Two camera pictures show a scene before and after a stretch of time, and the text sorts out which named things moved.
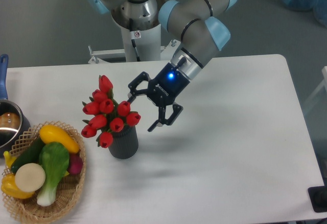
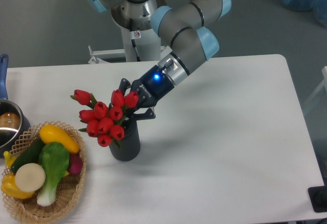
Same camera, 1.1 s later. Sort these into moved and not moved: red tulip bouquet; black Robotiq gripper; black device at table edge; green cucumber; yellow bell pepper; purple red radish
Moved: red tulip bouquet; black Robotiq gripper
Not moved: purple red radish; black device at table edge; yellow bell pepper; green cucumber
